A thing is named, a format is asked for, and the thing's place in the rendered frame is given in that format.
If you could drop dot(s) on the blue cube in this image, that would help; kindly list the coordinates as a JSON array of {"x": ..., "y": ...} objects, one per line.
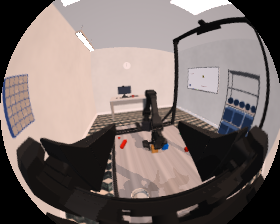
[{"x": 165, "y": 147}]

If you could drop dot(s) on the grey mug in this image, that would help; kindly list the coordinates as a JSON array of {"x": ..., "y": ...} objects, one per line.
[{"x": 139, "y": 193}]

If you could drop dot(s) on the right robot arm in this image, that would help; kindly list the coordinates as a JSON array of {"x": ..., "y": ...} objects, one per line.
[{"x": 155, "y": 121}]

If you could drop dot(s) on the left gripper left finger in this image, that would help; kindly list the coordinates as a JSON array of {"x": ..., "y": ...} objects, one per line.
[{"x": 88, "y": 157}]

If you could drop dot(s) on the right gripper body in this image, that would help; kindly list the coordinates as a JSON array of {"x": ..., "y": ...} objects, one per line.
[{"x": 146, "y": 143}]

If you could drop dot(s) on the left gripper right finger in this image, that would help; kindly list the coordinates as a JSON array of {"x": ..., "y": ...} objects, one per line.
[{"x": 208, "y": 149}]

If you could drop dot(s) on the red rectangular block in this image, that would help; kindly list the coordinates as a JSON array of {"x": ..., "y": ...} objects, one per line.
[{"x": 123, "y": 144}]

